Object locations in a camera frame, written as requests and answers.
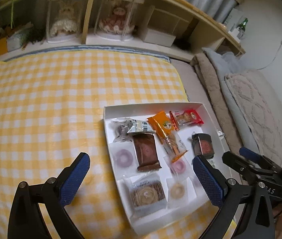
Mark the beige donut clear packet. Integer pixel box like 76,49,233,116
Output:
166,177,197,209

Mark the pink donut clear packet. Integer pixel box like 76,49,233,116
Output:
164,156,194,181

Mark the dark red mooncake packet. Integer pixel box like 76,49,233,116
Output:
192,133,215,159

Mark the orange snack stick packet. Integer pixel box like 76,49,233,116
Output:
147,111,187,162

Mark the purple donut clear packet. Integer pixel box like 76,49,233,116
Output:
110,141,138,180

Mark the brown foil snack packet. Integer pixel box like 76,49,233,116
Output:
133,134,161,172

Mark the mooncake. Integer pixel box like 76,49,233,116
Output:
124,173,167,218

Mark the red snack stick packet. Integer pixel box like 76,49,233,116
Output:
169,109,204,131

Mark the silver grey snack packet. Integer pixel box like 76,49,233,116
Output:
123,118,156,134

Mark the green candy clear packet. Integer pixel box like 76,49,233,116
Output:
208,159,216,168

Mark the small dark snack clear packet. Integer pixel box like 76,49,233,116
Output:
111,120,131,142

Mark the white shallow cardboard box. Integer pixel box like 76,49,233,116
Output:
102,101,226,236

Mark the beige textured pillow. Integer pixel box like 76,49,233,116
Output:
229,70,282,167

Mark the yellow white checkered blanket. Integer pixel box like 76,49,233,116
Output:
0,49,236,239

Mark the tan fleece blanket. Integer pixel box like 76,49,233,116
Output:
190,53,243,154

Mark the grey blue blanket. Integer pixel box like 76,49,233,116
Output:
203,48,259,153

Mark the green glass bottle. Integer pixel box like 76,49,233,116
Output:
237,18,248,40

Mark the orange box in shelf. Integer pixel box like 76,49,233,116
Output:
0,37,8,56

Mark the small white box in shelf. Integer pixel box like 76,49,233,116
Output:
140,28,176,47

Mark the red dressed doll in case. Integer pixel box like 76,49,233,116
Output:
94,0,144,42

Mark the wooden headboard shelf unit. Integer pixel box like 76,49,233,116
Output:
0,0,245,62

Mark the cream dressed doll in case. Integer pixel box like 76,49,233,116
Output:
46,0,83,43

